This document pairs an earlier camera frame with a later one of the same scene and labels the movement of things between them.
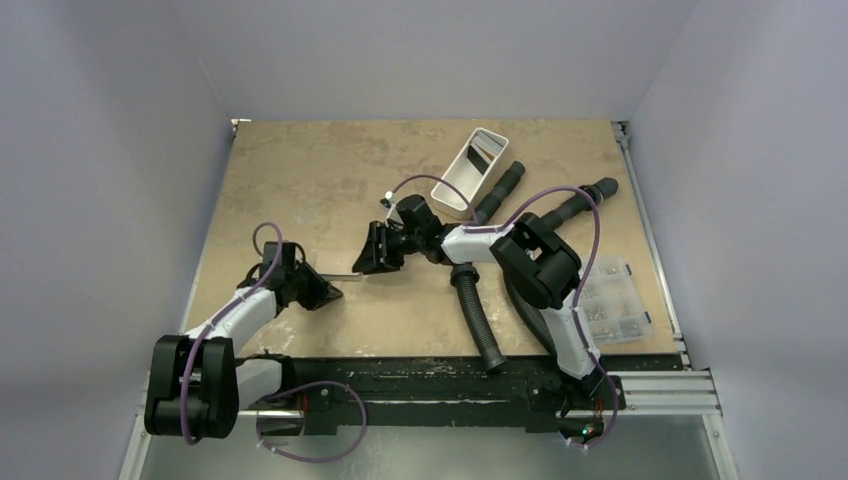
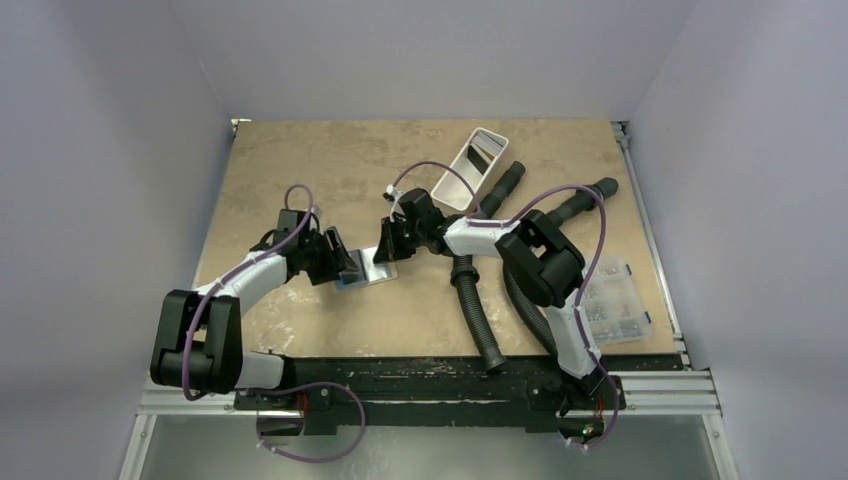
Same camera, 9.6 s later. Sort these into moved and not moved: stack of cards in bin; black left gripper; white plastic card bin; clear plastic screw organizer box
Moved: black left gripper
Not moved: clear plastic screw organizer box; stack of cards in bin; white plastic card bin
